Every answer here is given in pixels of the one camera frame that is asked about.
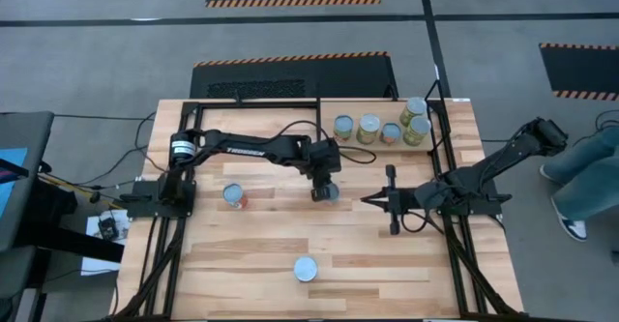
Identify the green strawberry can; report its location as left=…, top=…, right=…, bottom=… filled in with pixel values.
left=333, top=114, right=355, bottom=143

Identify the white paper sheet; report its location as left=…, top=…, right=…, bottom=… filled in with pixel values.
left=79, top=209, right=132, bottom=278

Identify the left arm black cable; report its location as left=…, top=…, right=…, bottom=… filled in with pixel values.
left=278, top=120, right=378, bottom=165

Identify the grey monitor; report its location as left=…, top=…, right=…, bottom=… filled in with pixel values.
left=0, top=110, right=55, bottom=253

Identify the person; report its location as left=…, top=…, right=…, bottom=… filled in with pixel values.
left=538, top=122, right=619, bottom=244

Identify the green pears can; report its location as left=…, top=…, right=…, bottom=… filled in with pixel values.
left=402, top=115, right=432, bottom=148
left=398, top=96, right=428, bottom=128

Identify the mixed fruit can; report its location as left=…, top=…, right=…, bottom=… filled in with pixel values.
left=221, top=182, right=249, bottom=211

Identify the small teal orange can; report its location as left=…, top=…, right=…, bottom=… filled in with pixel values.
left=380, top=122, right=403, bottom=147

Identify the small black device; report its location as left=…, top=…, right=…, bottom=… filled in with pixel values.
left=98, top=217, right=120, bottom=240

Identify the black aluminium table frame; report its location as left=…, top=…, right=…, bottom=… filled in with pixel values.
left=109, top=97, right=533, bottom=322

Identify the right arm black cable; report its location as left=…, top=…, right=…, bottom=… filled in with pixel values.
left=399, top=209, right=447, bottom=237

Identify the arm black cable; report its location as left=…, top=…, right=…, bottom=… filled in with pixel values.
left=399, top=209, right=447, bottom=237
left=278, top=120, right=378, bottom=165

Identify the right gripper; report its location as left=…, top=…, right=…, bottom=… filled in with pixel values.
left=360, top=163, right=439, bottom=237

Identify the black monitor stand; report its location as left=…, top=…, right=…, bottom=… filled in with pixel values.
left=0, top=176, right=126, bottom=322

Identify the small blue pink can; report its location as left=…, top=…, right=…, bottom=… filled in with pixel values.
left=320, top=182, right=341, bottom=205

